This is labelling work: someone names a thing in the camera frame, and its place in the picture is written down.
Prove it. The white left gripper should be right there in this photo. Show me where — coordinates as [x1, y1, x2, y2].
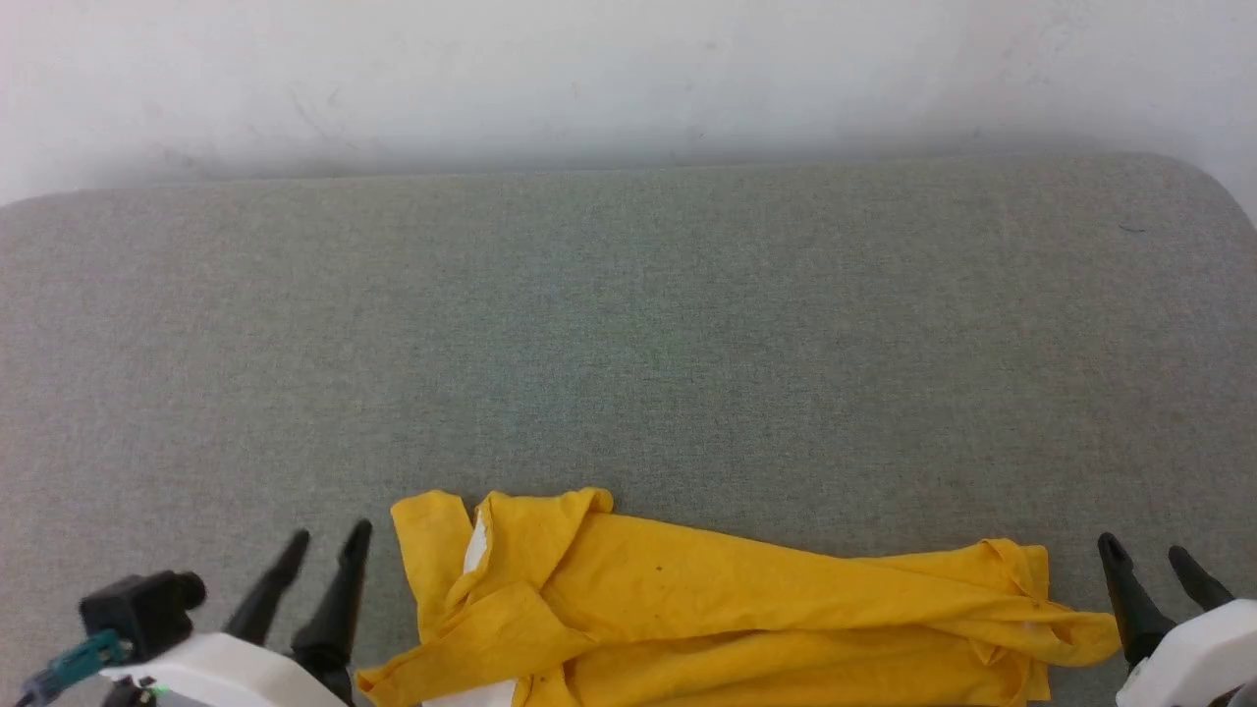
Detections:
[98, 519, 374, 707]

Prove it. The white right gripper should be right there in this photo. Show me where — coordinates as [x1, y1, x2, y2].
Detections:
[1096, 532, 1257, 707]

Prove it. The yellow garment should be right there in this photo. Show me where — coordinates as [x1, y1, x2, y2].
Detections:
[355, 486, 1122, 707]

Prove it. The grey fabric sofa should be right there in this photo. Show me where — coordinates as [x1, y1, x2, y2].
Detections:
[0, 150, 1257, 707]

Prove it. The teal cable connector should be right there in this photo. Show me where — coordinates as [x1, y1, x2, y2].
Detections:
[18, 628, 135, 704]

